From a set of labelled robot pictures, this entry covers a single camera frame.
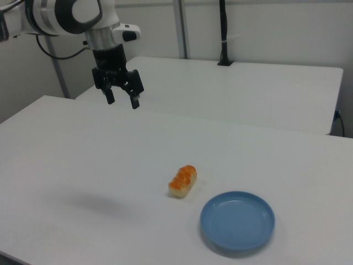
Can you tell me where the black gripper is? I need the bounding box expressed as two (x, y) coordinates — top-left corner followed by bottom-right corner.
(92, 44), (145, 110)

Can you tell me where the orange topped bread loaf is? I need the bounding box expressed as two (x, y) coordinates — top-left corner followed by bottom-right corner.
(168, 165), (199, 198)

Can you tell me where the blue round plate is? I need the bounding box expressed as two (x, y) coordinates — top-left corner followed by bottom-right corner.
(200, 190), (276, 251)

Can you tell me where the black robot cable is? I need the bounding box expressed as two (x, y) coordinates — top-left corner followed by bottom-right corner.
(35, 35), (92, 60)

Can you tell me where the black camera stand pole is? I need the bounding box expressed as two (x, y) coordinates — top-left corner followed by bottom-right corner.
(217, 0), (235, 67)

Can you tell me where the black wall power cable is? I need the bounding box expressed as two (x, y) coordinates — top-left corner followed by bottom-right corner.
(334, 109), (346, 137)

